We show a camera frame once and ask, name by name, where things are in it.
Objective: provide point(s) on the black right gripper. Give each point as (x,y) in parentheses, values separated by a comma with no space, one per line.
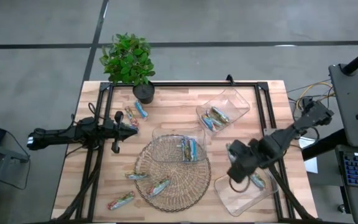
(244,152)

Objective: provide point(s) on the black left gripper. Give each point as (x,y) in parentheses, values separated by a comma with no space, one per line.
(107,132)

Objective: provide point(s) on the red green granola bar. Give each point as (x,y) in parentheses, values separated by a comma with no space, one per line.
(131,116)
(121,200)
(257,181)

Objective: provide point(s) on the clear plastic bin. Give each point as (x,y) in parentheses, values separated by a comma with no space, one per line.
(163,146)
(238,203)
(235,102)

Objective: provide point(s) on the silver green granola bar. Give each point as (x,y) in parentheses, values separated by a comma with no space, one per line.
(214,120)
(220,114)

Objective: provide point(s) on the green blue granola bar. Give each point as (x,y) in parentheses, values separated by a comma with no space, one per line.
(136,175)
(158,187)

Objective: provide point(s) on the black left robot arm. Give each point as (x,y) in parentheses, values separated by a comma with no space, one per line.
(57,135)

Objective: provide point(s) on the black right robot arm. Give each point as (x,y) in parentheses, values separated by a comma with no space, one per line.
(278,140)

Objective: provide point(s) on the round woven placemat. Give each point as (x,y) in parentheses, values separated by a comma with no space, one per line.
(179,186)

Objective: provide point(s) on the green potted plant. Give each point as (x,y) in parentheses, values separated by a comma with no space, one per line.
(127,62)

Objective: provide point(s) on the white paper sheet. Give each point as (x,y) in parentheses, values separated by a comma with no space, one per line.
(311,165)

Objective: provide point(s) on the black power adapter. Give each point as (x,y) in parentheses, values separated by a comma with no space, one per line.
(306,101)

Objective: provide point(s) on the cart caster wheel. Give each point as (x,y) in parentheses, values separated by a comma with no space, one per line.
(341,208)

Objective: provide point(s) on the grey equipment cart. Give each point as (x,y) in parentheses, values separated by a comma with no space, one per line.
(346,77)

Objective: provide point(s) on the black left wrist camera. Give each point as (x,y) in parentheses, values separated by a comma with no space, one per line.
(119,117)

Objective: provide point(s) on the black metal table frame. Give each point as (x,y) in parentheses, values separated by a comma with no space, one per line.
(182,84)

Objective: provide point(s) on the small black frame clamp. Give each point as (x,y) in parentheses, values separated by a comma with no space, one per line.
(230,79)

